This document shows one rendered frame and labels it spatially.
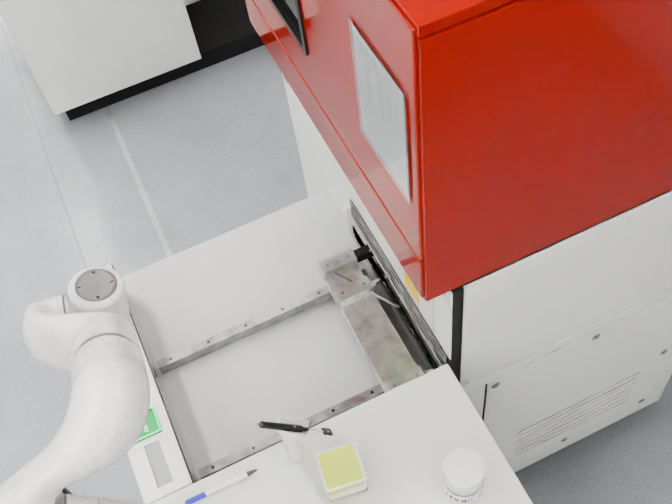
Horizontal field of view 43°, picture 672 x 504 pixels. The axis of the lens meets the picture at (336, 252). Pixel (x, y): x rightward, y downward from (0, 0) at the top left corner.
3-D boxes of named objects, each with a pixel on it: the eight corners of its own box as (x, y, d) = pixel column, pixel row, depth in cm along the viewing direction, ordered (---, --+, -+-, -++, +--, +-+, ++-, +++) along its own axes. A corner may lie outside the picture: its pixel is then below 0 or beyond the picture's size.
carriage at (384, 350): (351, 259, 195) (350, 252, 193) (427, 390, 175) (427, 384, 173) (319, 273, 194) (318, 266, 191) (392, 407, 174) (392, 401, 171)
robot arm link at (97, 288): (76, 362, 134) (136, 349, 137) (63, 313, 124) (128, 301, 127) (70, 319, 139) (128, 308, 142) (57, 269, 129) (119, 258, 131)
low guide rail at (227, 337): (365, 275, 196) (364, 268, 193) (369, 282, 195) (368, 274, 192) (159, 367, 188) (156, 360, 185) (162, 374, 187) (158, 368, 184)
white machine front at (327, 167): (303, 132, 222) (280, 10, 189) (459, 389, 178) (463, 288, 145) (292, 137, 222) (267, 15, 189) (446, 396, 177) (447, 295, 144)
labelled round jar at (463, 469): (470, 460, 154) (471, 440, 147) (490, 495, 151) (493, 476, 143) (435, 477, 153) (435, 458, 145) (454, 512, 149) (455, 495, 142)
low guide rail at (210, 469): (421, 370, 181) (420, 364, 179) (425, 378, 180) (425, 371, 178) (200, 474, 173) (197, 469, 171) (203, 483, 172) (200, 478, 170)
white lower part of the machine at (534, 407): (510, 217, 301) (530, 39, 234) (655, 412, 256) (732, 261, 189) (327, 299, 290) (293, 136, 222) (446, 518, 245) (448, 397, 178)
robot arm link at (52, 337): (20, 422, 107) (31, 347, 135) (150, 394, 111) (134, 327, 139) (5, 354, 105) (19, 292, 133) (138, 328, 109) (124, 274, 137)
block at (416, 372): (419, 371, 175) (419, 364, 172) (427, 384, 173) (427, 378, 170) (384, 387, 173) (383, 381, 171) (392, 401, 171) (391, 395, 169)
